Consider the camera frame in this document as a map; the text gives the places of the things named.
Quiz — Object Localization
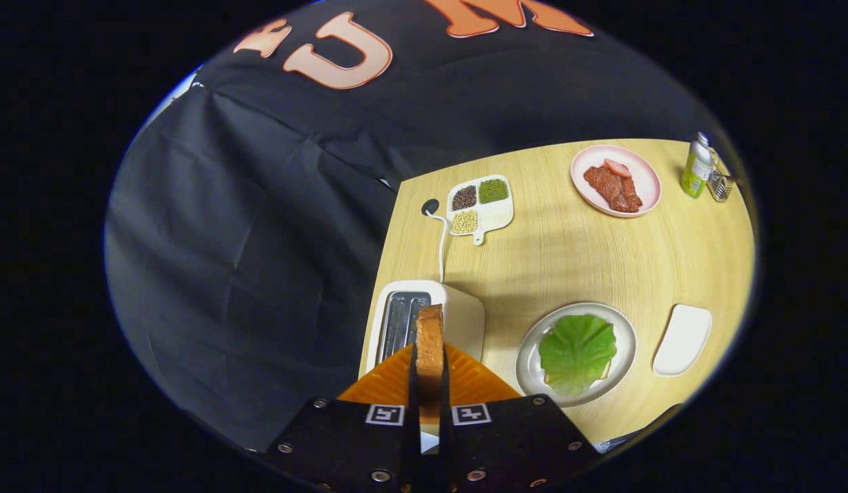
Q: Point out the brown meat pieces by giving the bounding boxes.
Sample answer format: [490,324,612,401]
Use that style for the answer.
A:
[582,165,644,214]

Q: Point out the white bread slice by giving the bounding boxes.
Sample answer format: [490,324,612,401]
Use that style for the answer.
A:
[543,362,612,384]

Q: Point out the small wire basket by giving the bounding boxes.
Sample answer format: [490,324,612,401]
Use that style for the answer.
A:
[707,154,741,203]

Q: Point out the white round plate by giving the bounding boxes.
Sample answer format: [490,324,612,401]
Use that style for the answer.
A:
[515,301,638,409]

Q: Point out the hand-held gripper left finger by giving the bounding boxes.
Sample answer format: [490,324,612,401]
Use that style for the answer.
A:
[258,344,422,493]

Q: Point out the green lettuce leaf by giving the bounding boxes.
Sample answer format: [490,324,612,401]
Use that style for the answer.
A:
[538,314,618,396]

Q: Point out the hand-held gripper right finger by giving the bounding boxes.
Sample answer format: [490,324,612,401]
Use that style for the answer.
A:
[439,342,604,493]

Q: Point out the toast bread slice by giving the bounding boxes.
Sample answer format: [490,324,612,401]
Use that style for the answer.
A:
[415,304,446,425]

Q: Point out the white toaster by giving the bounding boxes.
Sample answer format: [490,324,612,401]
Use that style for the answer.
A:
[365,279,487,379]

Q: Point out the white square dish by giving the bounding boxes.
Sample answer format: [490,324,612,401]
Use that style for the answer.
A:
[652,303,713,377]

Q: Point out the pink round plate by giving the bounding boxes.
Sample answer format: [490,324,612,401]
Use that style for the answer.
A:
[569,144,663,218]

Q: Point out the green label metal bottle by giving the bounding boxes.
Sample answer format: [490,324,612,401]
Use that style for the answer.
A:
[680,131,714,200]

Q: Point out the white power cable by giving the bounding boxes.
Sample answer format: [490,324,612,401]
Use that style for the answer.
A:
[426,211,453,283]

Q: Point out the white divided seasoning tray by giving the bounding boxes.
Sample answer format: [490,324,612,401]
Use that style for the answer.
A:
[446,174,515,247]

